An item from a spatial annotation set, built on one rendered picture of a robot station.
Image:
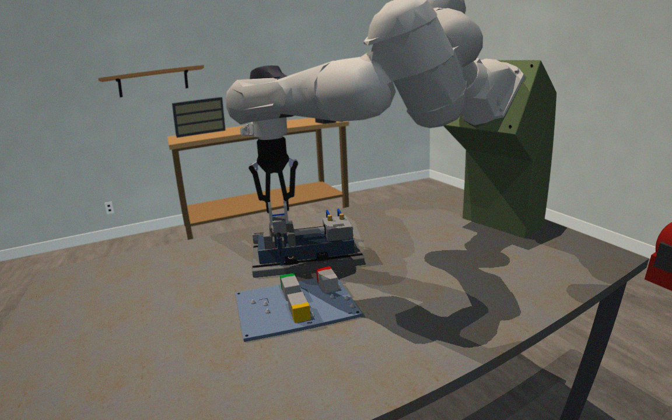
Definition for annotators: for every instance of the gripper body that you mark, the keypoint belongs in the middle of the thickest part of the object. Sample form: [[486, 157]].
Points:
[[267, 150]]

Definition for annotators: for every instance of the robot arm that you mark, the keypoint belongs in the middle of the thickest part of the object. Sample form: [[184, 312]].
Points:
[[427, 48]]

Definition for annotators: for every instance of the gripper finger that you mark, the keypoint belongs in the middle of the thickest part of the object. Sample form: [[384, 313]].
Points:
[[293, 165], [253, 168]]

